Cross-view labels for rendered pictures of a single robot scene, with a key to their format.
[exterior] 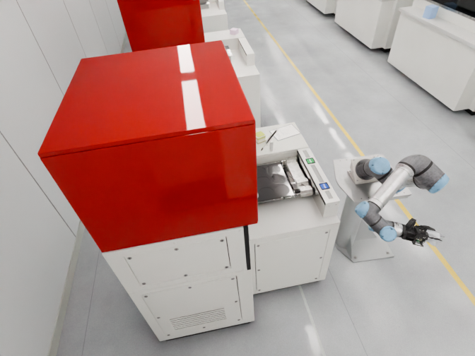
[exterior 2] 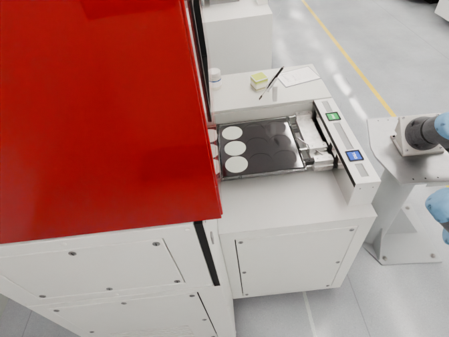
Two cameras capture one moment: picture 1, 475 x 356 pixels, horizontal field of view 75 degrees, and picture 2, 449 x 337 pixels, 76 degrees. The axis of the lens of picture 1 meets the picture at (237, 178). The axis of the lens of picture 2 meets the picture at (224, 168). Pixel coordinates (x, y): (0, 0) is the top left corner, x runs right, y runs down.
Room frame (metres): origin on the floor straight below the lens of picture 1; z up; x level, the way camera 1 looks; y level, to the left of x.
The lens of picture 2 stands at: (0.54, -0.16, 1.82)
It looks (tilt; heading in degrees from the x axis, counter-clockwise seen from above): 47 degrees down; 9
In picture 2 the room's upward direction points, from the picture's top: 8 degrees counter-clockwise
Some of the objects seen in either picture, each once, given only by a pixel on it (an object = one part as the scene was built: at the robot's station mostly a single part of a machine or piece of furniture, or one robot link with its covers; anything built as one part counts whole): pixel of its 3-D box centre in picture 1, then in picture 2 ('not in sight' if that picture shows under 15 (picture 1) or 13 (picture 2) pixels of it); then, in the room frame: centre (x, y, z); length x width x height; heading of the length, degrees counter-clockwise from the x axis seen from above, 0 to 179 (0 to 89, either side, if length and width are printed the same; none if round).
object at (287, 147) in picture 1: (263, 147); (264, 97); (1.94, -0.22, 0.89); 0.62 x 0.35 x 0.14; 97
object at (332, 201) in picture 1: (315, 180); (339, 146); (1.52, -0.54, 0.89); 0.55 x 0.09 x 0.14; 7
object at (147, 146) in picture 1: (167, 138); (65, 46); (1.28, 0.33, 1.52); 0.81 x 0.75 x 0.59; 7
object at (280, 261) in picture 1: (273, 215); (273, 193); (1.63, -0.27, 0.41); 0.97 x 0.64 x 0.82; 7
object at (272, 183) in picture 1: (262, 181); (256, 145); (1.54, -0.17, 0.90); 0.34 x 0.34 x 0.01; 7
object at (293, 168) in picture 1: (297, 176); (311, 140); (1.59, -0.44, 0.87); 0.36 x 0.08 x 0.03; 7
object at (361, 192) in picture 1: (364, 182); (415, 154); (1.58, -0.94, 0.75); 0.45 x 0.44 x 0.13; 93
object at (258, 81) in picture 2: (259, 138); (258, 81); (1.92, -0.20, 1.00); 0.07 x 0.07 x 0.07; 25
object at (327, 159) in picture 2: (305, 189); (323, 160); (1.43, -0.45, 0.89); 0.08 x 0.03 x 0.03; 97
